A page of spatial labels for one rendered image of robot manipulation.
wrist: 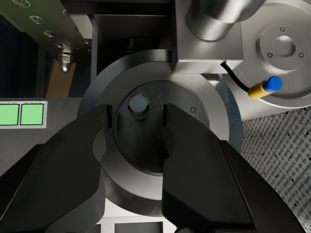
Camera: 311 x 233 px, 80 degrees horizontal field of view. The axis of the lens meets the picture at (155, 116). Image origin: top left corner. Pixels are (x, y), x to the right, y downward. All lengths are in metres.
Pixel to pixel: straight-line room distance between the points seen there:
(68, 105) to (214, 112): 0.43
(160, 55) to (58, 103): 0.41
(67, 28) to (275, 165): 0.45
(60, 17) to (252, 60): 0.34
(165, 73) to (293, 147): 0.20
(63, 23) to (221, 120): 0.36
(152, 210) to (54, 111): 0.43
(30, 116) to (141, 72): 0.44
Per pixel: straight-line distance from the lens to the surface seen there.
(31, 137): 0.57
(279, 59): 0.22
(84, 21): 0.21
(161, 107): 0.15
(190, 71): 0.16
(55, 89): 2.09
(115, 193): 0.17
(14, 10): 0.45
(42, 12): 0.43
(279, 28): 0.23
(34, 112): 0.56
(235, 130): 0.18
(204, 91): 0.17
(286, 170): 0.32
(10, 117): 0.59
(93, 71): 0.19
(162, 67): 0.17
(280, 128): 0.32
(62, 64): 0.55
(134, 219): 0.53
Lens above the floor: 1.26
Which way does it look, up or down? 8 degrees down
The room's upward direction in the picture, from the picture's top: 179 degrees clockwise
